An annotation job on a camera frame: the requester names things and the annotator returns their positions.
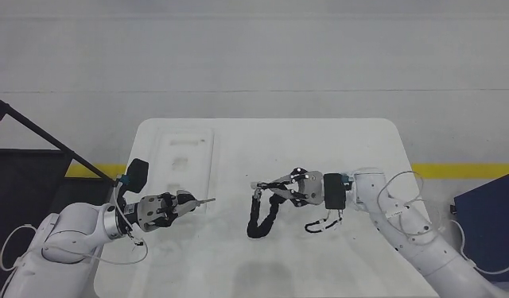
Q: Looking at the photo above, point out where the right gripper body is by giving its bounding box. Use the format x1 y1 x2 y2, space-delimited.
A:
296 170 326 207

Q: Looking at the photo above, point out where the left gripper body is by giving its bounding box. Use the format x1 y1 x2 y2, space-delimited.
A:
103 192 171 240

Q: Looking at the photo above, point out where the white foam tray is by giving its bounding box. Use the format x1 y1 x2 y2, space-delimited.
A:
152 126 216 204

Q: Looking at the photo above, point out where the black metal pole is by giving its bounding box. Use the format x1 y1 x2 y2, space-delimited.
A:
0 99 120 187

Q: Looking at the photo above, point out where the dark mesh fence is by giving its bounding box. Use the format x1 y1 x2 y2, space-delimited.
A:
0 148 117 287

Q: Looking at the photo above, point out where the dark blue box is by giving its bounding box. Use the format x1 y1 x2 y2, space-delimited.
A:
449 173 509 273

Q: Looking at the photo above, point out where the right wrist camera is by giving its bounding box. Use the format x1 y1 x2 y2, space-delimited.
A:
323 172 354 211

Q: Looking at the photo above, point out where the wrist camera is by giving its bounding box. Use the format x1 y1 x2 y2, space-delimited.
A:
323 172 354 211
115 157 150 206

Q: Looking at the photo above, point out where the black cable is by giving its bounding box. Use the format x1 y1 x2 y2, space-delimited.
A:
304 208 344 234

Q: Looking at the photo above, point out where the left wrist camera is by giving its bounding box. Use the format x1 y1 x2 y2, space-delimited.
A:
115 157 150 206

